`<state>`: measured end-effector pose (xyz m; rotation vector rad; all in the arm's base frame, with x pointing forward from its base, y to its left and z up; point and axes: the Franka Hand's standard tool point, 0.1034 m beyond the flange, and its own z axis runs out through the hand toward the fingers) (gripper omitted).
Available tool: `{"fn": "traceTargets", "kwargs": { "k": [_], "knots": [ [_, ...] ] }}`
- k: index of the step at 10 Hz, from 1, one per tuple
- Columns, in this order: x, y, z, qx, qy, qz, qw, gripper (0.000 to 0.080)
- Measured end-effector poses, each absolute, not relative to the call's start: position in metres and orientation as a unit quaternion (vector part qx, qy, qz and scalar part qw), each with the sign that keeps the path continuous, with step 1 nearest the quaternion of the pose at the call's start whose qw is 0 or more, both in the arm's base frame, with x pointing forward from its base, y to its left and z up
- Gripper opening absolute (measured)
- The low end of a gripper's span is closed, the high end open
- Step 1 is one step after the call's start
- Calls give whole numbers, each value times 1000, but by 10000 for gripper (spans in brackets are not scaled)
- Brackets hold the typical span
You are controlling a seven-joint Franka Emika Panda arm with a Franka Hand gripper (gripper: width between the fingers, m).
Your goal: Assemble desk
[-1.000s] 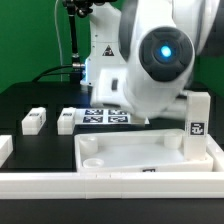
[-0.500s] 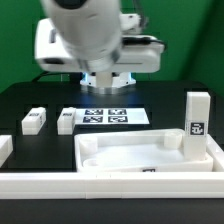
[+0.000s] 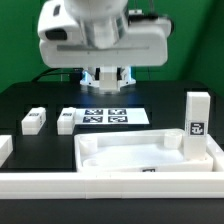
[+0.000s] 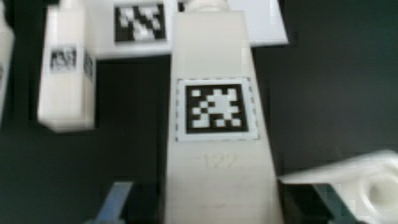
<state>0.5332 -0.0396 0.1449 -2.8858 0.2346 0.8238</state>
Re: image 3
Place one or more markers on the fiducial marker sheet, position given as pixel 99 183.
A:
pixel 109 116

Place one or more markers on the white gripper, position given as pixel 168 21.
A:
pixel 96 33

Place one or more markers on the white left fence piece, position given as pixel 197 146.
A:
pixel 6 147

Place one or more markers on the white front fence rail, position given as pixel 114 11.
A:
pixel 111 185

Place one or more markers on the white fence piece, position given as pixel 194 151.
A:
pixel 215 151
pixel 6 147

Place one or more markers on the white desk top tray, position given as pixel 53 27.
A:
pixel 136 151

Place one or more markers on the white right fence piece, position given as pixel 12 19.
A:
pixel 215 151

